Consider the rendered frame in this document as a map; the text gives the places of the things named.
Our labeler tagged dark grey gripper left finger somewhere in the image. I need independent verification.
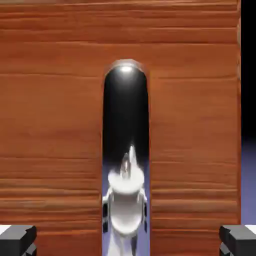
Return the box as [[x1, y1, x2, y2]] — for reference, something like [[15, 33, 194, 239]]
[[0, 224, 38, 256]]

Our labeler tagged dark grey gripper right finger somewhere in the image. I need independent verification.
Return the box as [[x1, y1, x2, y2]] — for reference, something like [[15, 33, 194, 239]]
[[218, 224, 256, 256]]

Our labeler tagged reddish brown wooden cabinet door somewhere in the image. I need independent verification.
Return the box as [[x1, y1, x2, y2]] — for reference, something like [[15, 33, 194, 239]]
[[0, 0, 242, 256]]

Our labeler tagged shiny dark curved metal handle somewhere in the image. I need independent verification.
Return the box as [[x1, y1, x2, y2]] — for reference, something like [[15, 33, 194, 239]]
[[101, 58, 151, 256]]

